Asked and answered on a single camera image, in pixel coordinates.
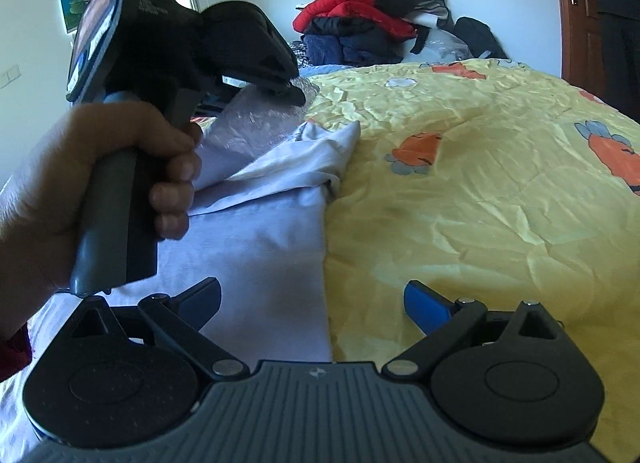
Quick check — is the black white patterned cloth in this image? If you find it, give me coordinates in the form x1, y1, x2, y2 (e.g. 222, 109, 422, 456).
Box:
287, 40, 314, 76

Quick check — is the blue bed sheet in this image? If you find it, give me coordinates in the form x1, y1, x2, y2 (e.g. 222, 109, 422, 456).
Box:
299, 62, 406, 78

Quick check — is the red jacket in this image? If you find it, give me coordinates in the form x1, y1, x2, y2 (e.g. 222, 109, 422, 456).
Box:
292, 0, 418, 41

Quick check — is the light grey knit garment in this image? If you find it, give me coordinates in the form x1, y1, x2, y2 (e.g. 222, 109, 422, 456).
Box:
200, 86, 312, 190

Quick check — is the navy blue jacket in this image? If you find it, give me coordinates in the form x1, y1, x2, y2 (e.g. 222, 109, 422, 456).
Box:
300, 18, 418, 66

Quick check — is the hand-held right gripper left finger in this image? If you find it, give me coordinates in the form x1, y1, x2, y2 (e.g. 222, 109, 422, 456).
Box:
65, 277, 251, 383

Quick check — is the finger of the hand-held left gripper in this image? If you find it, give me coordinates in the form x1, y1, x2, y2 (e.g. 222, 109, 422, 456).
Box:
222, 74, 307, 107
249, 4, 302, 84

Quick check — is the clear plastic bag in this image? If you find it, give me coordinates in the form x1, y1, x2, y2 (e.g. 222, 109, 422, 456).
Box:
400, 26, 473, 64

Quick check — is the black grey garment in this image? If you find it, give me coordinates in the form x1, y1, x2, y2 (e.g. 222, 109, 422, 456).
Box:
380, 0, 456, 55

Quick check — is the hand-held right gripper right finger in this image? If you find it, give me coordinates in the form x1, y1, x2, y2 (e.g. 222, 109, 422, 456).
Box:
382, 280, 568, 379

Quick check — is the person's left hand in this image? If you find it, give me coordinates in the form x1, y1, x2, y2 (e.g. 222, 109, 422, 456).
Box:
0, 102, 203, 341

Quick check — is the yellow printed blanket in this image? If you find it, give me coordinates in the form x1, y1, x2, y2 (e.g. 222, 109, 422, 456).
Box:
295, 57, 640, 444

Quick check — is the black bag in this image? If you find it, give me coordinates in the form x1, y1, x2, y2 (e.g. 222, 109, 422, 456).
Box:
452, 16, 508, 61

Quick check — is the pale lavender garment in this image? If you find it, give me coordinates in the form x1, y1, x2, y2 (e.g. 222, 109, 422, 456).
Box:
0, 119, 362, 444

